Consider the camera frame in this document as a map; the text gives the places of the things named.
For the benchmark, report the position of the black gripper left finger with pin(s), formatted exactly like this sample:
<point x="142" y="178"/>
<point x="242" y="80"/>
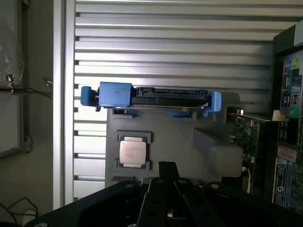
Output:
<point x="155" y="201"/>

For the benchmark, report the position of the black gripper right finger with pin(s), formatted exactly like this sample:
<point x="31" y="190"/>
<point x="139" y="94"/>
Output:
<point x="187" y="201"/>

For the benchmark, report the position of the silver CPU chip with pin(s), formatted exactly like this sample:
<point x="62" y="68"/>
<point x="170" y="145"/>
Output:
<point x="133" y="152"/>

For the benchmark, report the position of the gray plastic parts rack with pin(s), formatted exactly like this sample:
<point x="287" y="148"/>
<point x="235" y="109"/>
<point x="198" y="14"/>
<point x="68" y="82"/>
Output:
<point x="180" y="137"/>

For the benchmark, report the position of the green graphics card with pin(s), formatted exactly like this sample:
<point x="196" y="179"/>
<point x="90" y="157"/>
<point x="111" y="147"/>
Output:
<point x="246" y="137"/>

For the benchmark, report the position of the hard disk in blue caddy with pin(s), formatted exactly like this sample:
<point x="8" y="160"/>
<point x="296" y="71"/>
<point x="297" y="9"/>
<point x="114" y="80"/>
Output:
<point x="116" y="94"/>

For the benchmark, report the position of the black open PC case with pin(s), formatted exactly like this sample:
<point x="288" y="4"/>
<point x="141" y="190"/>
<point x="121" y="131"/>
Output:
<point x="290" y="142"/>

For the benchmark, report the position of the clear plastic bag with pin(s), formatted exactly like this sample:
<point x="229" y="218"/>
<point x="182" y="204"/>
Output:
<point x="11" y="66"/>

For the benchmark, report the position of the aluminium table frame profile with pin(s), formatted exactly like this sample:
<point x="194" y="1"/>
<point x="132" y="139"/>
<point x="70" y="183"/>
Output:
<point x="64" y="94"/>

